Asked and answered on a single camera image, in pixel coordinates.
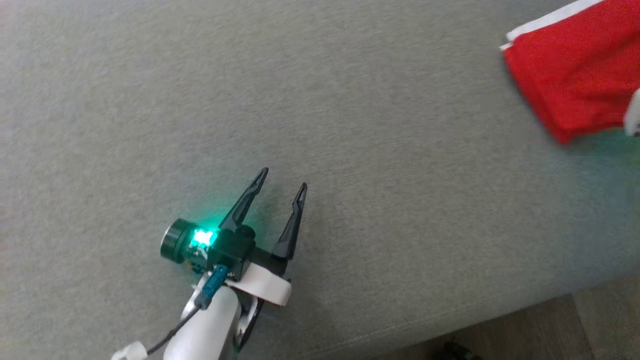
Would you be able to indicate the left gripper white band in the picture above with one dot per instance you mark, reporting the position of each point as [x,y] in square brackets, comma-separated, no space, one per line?
[265,285]

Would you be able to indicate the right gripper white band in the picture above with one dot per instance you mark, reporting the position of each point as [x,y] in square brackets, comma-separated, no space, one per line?
[635,115]

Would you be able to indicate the red basketball jersey number 23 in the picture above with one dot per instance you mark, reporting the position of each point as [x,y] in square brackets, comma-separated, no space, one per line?
[580,70]

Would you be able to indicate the grey fabric sofa seat cushion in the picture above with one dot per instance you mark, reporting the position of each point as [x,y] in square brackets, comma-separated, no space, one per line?
[350,125]

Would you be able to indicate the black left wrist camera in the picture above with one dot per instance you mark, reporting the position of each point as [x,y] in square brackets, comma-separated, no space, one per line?
[230,250]

